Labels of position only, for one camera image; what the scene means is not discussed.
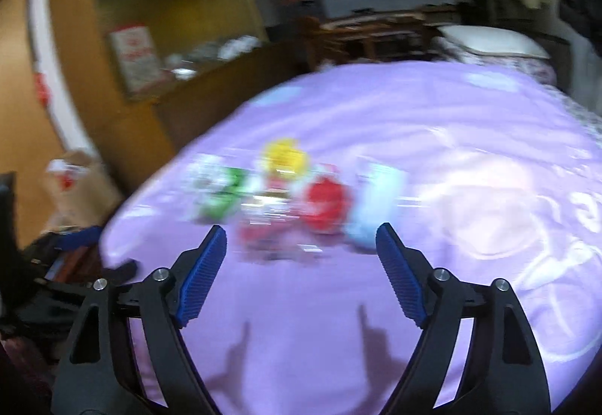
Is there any green white wrapper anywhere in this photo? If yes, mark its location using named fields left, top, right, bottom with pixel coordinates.
left=182, top=154, right=263, bottom=222

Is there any red snack wrapper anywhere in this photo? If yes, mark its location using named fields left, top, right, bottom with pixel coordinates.
left=300, top=175, right=352, bottom=235

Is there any light blue medicine box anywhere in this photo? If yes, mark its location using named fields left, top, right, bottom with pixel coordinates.
left=343, top=157, right=408, bottom=250

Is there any brown cardboard box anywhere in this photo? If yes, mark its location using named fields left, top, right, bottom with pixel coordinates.
left=43, top=150, right=123, bottom=228

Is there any red white boxed carton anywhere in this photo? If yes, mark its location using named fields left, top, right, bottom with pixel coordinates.
left=108, top=24, right=167, bottom=97

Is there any wooden glass-door cabinet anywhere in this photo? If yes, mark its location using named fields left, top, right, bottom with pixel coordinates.
left=49, top=0, right=303, bottom=191

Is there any white crumpled cloth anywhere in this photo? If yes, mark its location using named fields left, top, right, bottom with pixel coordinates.
left=217, top=35, right=262, bottom=61

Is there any floral folded quilt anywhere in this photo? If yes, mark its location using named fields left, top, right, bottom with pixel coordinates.
left=430, top=37, right=557, bottom=86

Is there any white pillow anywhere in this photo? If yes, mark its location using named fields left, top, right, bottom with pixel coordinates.
left=439, top=25, right=551, bottom=59

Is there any wooden desk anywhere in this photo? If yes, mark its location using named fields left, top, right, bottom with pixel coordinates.
left=297, top=11, right=433, bottom=71

